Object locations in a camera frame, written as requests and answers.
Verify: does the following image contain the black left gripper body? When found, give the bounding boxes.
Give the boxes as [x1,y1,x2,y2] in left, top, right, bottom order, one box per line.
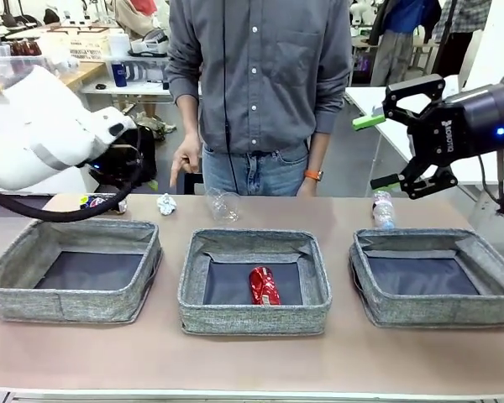
[86,142,144,188]

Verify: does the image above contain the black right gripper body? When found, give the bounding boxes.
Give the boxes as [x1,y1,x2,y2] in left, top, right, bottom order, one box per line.
[407,82,504,168]

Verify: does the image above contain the white paper ball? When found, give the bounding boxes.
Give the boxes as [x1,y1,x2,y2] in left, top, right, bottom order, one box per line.
[156,192,179,217]

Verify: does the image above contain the clear plastic cup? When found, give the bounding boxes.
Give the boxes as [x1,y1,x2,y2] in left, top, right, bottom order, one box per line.
[204,187,242,223]

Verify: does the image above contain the crushed red soda can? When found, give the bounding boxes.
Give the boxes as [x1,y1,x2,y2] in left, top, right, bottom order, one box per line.
[248,265,282,306]

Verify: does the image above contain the person's left forearm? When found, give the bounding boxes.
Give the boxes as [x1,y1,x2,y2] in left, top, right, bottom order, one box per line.
[307,127,333,172]

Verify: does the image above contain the person's right forearm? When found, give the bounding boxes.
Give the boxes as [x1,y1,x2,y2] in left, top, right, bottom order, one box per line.
[178,102,203,142]

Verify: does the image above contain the person's right hand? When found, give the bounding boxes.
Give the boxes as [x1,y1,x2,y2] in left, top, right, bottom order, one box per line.
[169,133,202,189]

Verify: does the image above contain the black backpack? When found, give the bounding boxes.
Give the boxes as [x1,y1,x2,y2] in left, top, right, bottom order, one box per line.
[123,125,158,190]

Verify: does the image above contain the white folding table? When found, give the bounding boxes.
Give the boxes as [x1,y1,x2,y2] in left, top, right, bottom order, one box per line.
[343,75,504,213]

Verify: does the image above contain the clear bottle with blue cap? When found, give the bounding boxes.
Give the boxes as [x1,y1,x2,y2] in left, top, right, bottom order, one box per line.
[370,190,397,230]

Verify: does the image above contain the crumpled bags on floor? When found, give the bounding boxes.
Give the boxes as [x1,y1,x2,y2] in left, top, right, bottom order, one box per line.
[133,110,178,136]

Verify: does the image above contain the background person in blue top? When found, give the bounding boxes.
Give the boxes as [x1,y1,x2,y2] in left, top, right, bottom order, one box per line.
[368,0,443,87]

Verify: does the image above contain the hanging plaid coat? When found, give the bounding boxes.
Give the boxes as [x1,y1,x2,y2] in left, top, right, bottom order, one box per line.
[430,0,493,79]

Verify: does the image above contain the dark blue bottle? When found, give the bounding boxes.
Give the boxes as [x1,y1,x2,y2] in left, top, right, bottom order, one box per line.
[112,61,130,88]

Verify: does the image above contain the white plastic jug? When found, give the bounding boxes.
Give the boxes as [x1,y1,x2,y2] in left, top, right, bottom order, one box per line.
[108,31,132,58]

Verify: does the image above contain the light printed wooden crate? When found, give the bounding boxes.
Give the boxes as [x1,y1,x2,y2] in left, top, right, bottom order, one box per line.
[41,25,111,62]

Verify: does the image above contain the grey fabric basket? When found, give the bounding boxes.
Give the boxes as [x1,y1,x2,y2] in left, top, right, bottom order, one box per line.
[176,228,333,336]
[0,217,164,324]
[348,228,504,329]

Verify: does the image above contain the person in grey shirt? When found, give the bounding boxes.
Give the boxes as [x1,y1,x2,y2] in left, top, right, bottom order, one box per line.
[165,0,354,197]

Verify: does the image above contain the clear plastic container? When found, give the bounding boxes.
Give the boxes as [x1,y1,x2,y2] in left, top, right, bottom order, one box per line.
[0,44,52,81]

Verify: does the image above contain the thin black cord on shirt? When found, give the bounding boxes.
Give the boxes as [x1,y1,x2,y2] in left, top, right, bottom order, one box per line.
[221,0,241,195]

